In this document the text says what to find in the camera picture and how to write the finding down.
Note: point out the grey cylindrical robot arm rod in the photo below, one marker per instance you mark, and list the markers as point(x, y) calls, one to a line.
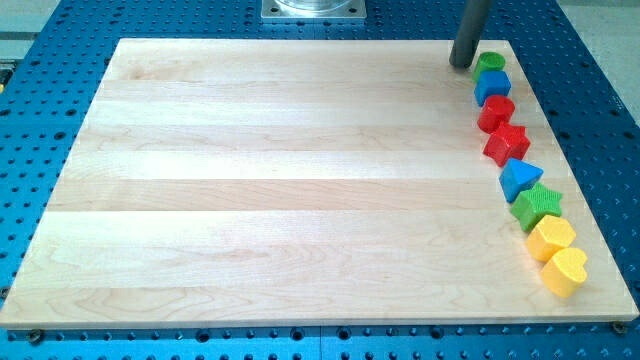
point(473, 21)

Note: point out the blue cube block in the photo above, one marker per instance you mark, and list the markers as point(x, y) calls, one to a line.
point(491, 83)

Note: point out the light wooden board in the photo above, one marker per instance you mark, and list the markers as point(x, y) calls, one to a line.
point(236, 183)

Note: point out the red cylinder block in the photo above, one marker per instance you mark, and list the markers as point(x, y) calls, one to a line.
point(497, 109)

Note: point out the red star block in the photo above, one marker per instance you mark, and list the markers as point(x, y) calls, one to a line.
point(506, 142)

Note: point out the blue triangle block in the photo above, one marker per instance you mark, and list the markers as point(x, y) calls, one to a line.
point(518, 176)

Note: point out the green cylinder block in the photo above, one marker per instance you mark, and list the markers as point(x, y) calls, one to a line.
point(488, 61)

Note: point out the green star block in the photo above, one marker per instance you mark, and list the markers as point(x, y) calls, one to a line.
point(533, 204)

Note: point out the yellow hexagon block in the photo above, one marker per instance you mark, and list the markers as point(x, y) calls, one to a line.
point(550, 235)

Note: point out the yellow heart block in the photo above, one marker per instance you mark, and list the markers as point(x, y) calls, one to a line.
point(564, 273)

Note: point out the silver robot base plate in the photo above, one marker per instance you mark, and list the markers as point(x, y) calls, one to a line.
point(313, 9)

